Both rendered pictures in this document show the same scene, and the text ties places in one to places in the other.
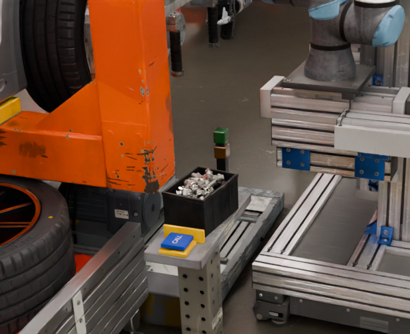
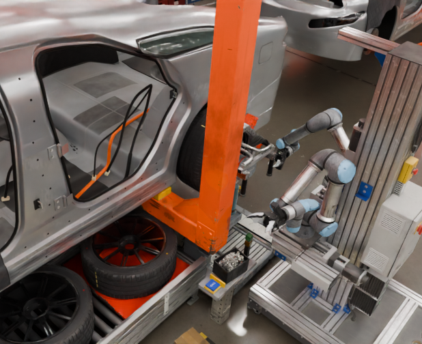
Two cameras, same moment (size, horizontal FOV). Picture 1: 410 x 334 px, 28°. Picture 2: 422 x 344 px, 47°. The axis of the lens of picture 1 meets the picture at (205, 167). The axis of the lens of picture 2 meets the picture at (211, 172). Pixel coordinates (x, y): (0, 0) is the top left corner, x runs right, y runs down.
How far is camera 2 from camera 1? 1.36 m
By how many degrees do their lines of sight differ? 17
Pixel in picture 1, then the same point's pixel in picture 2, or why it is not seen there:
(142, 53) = (218, 207)
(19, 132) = (165, 207)
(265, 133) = not seen: hidden behind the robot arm
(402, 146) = (317, 281)
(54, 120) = (180, 209)
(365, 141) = (303, 272)
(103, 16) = (205, 187)
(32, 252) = (153, 271)
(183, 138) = (261, 175)
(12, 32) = (173, 163)
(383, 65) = not seen: hidden behind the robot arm
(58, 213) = (171, 252)
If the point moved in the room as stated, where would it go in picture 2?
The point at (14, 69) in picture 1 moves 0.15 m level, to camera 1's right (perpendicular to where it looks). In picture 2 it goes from (171, 177) to (190, 182)
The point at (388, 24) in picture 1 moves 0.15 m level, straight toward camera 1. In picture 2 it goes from (326, 231) to (317, 247)
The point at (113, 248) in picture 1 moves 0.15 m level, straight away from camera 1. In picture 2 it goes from (190, 271) to (194, 255)
